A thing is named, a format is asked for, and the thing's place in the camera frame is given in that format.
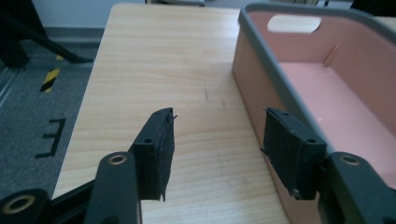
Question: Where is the pink plastic basket grey rim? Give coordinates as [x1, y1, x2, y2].
[231, 2, 396, 224]

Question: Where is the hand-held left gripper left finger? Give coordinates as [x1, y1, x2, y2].
[84, 106, 176, 224]

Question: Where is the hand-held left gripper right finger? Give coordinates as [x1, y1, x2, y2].
[261, 106, 396, 224]

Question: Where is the yellow black striped floor tape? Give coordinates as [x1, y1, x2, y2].
[39, 54, 65, 93]

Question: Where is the black metal stand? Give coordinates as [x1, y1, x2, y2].
[0, 0, 94, 69]

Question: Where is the black floor tape marking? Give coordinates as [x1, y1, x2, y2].
[35, 118, 67, 159]

